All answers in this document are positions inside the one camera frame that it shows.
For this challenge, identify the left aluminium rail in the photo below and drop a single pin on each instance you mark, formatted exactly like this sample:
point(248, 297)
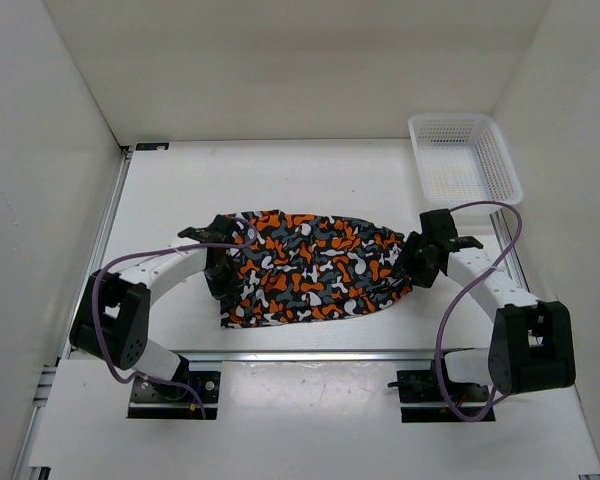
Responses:
point(101, 239)

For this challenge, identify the white plastic mesh basket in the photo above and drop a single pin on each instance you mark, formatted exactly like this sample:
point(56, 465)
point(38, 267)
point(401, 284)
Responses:
point(462, 158)

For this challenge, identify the front aluminium rail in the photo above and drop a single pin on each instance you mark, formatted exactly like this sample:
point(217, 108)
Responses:
point(305, 356)

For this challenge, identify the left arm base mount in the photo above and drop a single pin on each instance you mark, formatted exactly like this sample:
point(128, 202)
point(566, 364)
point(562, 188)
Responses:
point(151, 401)

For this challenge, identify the aluminium rail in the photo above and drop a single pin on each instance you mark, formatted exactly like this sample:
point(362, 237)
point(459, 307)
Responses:
point(101, 239)
point(506, 229)
point(305, 356)

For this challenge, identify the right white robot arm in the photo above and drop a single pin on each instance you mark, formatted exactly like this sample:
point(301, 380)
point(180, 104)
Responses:
point(531, 347)

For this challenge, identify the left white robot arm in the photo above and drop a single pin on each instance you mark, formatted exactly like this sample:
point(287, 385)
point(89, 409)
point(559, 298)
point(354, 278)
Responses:
point(112, 320)

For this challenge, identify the orange camouflage shorts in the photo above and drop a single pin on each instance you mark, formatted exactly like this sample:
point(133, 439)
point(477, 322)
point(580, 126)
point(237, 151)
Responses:
point(304, 268)

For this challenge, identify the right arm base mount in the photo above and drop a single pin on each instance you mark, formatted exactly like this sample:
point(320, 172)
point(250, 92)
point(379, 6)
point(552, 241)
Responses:
point(422, 402)

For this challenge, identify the right aluminium rail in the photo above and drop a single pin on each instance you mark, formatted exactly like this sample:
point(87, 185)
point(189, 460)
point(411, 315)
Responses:
point(506, 229)

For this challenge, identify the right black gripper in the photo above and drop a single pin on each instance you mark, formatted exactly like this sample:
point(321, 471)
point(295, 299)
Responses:
point(420, 277)

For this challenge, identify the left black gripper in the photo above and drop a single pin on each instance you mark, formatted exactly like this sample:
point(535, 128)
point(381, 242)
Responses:
point(229, 290)

